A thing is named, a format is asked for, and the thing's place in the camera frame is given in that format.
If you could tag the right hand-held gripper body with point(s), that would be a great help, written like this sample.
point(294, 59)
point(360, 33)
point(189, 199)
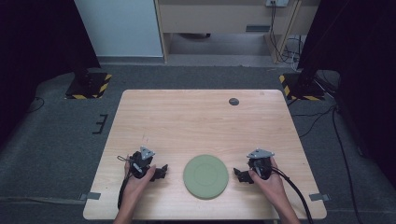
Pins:
point(261, 163)

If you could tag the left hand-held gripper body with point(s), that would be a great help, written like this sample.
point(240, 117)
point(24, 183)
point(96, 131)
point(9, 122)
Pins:
point(141, 161)

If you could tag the person's left hand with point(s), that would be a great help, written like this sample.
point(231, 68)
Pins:
point(138, 186)

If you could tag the person's right hand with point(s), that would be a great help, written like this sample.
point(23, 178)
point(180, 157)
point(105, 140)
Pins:
point(271, 186)

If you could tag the grey round table grommet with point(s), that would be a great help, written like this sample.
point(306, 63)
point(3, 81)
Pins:
point(233, 101)

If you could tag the black stand base striped edges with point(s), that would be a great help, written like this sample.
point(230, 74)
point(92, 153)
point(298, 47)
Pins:
point(300, 88)
point(88, 87)

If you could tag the white panel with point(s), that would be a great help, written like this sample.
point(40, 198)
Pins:
point(121, 28)

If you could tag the dark curtain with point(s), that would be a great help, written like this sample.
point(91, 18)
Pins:
point(358, 62)
point(34, 46)

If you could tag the grey power strip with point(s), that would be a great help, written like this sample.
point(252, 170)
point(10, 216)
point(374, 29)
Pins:
point(277, 2)

